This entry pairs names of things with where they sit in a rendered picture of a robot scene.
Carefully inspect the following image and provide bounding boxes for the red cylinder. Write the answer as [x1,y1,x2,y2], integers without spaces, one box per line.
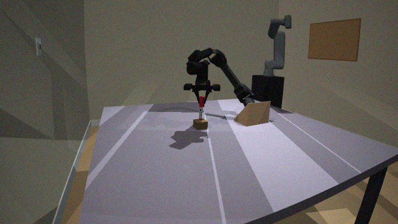
[199,96,205,107]

